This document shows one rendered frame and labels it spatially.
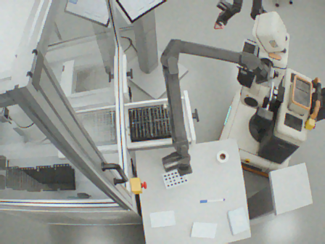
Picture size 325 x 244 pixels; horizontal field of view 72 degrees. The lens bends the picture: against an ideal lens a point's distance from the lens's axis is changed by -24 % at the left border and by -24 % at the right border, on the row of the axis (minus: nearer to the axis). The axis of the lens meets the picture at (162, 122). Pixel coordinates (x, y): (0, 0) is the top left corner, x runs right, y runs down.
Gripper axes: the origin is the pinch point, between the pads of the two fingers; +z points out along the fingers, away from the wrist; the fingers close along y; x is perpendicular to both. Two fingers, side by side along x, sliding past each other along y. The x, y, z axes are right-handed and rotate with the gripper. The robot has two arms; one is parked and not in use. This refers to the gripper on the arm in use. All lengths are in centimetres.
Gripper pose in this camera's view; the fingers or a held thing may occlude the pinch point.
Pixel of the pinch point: (182, 170)
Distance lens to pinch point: 148.1
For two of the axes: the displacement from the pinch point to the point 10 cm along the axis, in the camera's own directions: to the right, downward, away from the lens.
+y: 2.8, 8.6, -4.4
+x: 9.6, -2.6, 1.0
